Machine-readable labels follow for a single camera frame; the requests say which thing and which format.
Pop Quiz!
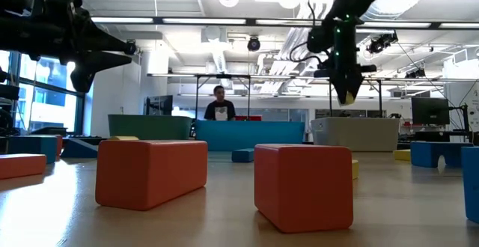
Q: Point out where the silver ribbed air duct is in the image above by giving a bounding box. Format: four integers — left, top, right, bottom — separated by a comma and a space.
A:
257, 3, 330, 94

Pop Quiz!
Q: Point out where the black metal frame stand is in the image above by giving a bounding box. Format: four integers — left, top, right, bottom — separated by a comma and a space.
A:
195, 73, 251, 121
328, 76, 383, 119

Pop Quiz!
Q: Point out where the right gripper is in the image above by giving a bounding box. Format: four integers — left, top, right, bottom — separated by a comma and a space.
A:
314, 16, 378, 105

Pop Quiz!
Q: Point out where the blue arch block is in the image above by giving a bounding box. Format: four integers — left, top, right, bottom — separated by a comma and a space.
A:
409, 141, 475, 168

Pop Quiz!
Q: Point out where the black ceiling spotlight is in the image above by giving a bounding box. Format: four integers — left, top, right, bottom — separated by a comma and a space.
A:
366, 32, 400, 55
406, 67, 427, 79

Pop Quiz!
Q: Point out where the long yellow block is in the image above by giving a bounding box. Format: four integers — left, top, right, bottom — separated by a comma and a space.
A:
392, 149, 412, 162

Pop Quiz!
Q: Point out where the red rectangular block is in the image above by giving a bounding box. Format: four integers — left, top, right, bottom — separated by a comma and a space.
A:
94, 139, 209, 211
0, 153, 48, 181

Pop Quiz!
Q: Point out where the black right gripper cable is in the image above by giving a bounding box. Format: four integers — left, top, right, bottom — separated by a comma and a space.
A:
288, 0, 332, 65

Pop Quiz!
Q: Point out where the blue plastic bin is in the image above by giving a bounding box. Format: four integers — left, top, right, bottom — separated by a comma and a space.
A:
195, 120, 305, 152

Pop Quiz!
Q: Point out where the blue wooden cube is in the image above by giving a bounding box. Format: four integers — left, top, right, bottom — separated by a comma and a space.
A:
6, 135, 58, 165
460, 146, 479, 225

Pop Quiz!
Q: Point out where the long ceiling light bar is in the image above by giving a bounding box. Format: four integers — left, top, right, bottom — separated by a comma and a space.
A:
89, 14, 479, 31

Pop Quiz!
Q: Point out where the large window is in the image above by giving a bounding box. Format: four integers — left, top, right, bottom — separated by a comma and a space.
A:
0, 50, 85, 135

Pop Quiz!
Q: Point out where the black office desk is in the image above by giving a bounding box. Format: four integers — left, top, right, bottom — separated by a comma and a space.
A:
398, 129, 475, 143

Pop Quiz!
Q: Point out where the teal plastic bin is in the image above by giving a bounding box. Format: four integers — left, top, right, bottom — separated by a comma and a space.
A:
108, 114, 193, 141

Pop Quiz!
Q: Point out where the blue triangular block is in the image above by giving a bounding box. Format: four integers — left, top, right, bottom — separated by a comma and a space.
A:
60, 138, 100, 159

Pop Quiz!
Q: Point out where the long blue block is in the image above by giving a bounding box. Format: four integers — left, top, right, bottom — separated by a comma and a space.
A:
231, 147, 255, 163

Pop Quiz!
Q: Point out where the person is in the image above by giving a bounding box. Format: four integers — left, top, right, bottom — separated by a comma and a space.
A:
204, 85, 237, 122

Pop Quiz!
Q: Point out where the black aluminium table frame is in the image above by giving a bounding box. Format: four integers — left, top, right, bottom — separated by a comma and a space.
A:
67, 134, 108, 146

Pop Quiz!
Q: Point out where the light grey plastic bin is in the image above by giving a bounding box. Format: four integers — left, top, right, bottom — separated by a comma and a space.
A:
311, 117, 401, 153

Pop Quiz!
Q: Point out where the black round ceiling camera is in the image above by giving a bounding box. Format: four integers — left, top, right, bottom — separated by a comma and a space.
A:
246, 36, 262, 52

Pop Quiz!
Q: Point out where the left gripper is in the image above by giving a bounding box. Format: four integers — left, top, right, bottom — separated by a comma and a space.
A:
0, 0, 137, 93

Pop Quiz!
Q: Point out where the black computer monitor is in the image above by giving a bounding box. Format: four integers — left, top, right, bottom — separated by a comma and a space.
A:
411, 97, 451, 126

